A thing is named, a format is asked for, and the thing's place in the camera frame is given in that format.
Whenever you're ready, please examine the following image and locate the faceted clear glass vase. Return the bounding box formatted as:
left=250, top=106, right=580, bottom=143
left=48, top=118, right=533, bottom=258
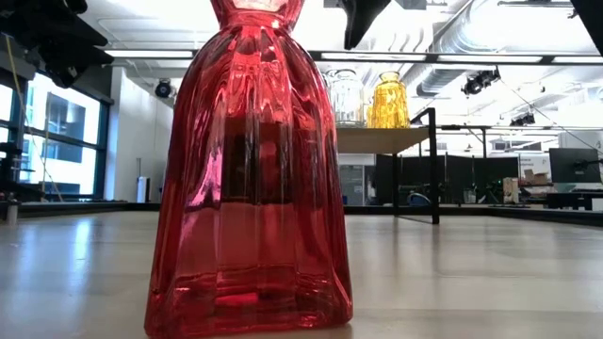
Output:
left=322, top=70, right=336, bottom=124

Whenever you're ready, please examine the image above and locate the long ceiling light fixture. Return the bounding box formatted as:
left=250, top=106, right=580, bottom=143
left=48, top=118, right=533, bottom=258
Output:
left=308, top=49, right=603, bottom=66

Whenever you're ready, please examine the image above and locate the black computer monitor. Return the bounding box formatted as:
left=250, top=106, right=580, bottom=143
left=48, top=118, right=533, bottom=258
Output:
left=548, top=147, right=603, bottom=185

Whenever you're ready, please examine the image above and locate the silver ventilation duct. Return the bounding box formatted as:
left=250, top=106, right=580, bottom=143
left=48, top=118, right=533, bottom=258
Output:
left=414, top=0, right=576, bottom=98

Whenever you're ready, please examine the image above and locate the black metal table frame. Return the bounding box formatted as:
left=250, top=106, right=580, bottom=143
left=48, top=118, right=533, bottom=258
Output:
left=0, top=200, right=603, bottom=230

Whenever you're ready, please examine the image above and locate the black metal stand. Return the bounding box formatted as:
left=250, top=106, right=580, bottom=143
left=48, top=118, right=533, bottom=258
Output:
left=440, top=123, right=603, bottom=160

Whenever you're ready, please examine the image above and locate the large window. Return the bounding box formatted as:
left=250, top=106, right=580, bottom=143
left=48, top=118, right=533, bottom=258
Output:
left=0, top=70, right=114, bottom=200

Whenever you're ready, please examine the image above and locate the ceiling light strip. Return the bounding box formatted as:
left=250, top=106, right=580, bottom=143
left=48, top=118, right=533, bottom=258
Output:
left=103, top=48, right=195, bottom=60

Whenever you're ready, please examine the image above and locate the black bench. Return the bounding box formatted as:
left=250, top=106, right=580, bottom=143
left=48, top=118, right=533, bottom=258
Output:
left=545, top=187, right=603, bottom=212

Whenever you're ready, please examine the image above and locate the square red glass vase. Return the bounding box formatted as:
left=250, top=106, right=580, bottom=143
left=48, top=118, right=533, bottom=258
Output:
left=143, top=0, right=354, bottom=339

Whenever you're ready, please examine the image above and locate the wooden shelf with black frame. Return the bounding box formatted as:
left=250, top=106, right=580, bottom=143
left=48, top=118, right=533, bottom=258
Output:
left=334, top=106, right=442, bottom=226

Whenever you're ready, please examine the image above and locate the round clear glass vase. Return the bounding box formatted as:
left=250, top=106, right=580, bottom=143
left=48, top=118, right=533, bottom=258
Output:
left=332, top=68, right=367, bottom=129

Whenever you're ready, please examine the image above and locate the black partition panel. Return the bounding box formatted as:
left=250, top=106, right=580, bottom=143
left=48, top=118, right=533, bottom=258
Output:
left=374, top=153, right=520, bottom=206

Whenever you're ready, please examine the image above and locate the black track spotlight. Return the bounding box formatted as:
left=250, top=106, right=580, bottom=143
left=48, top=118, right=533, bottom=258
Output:
left=461, top=68, right=501, bottom=97
left=508, top=111, right=537, bottom=128

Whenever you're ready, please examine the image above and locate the cardboard box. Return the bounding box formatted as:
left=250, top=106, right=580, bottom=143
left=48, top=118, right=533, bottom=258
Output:
left=501, top=176, right=520, bottom=204
left=522, top=168, right=551, bottom=187

